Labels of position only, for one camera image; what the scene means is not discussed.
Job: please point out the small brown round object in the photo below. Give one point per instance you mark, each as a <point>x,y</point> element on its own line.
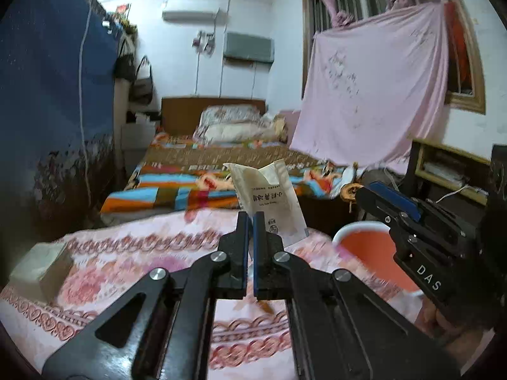
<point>350,193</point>

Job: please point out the red wall poster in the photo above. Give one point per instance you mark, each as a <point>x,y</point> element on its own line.
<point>122,10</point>

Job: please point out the floral pillow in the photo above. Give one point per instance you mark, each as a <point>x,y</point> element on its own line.
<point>229,115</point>

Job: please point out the pink floral blanket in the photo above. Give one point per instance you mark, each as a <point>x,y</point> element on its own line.
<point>119,269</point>

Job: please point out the stack of papers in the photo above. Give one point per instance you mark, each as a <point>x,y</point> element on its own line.
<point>439,170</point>

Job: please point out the pink plastic basin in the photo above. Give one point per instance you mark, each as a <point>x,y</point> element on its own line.
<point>368,253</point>

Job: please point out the black hanging bag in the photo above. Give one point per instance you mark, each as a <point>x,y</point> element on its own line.
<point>124,67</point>

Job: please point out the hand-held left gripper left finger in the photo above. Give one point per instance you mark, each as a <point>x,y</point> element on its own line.
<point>246,241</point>

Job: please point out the grey hanging tote bag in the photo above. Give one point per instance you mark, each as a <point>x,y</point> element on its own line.
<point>143,85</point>

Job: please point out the pink hanging sheet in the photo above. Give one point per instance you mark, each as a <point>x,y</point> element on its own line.
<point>372,87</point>

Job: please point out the red hanging cloth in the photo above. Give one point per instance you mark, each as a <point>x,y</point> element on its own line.
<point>459,47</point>

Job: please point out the white air conditioner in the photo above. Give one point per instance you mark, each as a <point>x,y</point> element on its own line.
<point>190,14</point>

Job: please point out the wooden desk shelf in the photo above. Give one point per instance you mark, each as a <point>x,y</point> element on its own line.
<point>451,154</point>

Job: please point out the wooden bed headboard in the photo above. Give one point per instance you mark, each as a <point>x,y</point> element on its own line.
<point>178,111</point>

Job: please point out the cream folded quilt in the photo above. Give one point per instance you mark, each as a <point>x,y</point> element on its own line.
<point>237,132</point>

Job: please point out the blue dotted fabric wardrobe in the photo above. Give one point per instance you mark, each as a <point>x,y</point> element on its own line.
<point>47,87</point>

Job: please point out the grey-green wall cover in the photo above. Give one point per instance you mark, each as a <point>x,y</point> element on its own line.
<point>249,46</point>

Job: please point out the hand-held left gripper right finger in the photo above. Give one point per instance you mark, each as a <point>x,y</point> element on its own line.
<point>258,241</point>

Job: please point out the brown checked handbag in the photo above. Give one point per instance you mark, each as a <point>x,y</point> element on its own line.
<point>380,176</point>

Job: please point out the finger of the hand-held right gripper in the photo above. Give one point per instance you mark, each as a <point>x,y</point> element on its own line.
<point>396,198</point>
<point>374,204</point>

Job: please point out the person's right hand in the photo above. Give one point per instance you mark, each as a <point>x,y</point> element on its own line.
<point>455,330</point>

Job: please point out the white nightstand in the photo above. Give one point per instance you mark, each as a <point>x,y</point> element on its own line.
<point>136,142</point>

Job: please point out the beige paper stack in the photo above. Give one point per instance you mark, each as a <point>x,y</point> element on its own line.
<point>39,273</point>

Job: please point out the cream paper packet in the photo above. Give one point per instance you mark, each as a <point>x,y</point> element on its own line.
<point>269,198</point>

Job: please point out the bed with pillows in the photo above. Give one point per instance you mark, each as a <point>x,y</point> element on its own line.
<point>178,174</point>

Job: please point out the wall socket with plugs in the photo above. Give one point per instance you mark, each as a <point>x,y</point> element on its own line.
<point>204,42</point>

